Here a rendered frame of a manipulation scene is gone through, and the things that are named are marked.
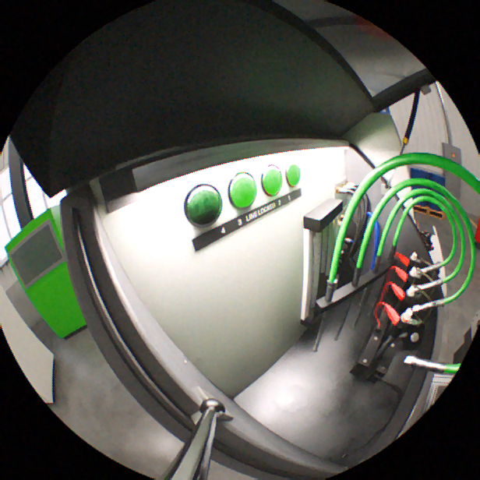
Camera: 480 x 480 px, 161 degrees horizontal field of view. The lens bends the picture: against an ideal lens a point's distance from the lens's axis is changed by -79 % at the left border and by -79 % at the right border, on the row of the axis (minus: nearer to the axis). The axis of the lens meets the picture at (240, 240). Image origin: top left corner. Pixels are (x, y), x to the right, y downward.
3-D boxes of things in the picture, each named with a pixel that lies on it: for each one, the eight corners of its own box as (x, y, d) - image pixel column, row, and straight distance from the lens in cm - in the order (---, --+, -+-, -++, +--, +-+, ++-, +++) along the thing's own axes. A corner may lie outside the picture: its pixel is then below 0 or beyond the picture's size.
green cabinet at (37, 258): (64, 343, 322) (3, 247, 290) (66, 312, 383) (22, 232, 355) (108, 317, 276) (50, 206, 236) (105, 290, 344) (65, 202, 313)
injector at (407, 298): (389, 347, 63) (421, 301, 48) (376, 342, 62) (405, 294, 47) (391, 340, 65) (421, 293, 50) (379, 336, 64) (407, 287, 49)
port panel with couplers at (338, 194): (338, 270, 62) (343, 171, 50) (329, 266, 63) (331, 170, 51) (351, 251, 73) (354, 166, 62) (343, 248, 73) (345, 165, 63)
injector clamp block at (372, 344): (365, 390, 66) (386, 373, 53) (342, 379, 65) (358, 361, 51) (397, 316, 85) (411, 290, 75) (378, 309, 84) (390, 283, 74)
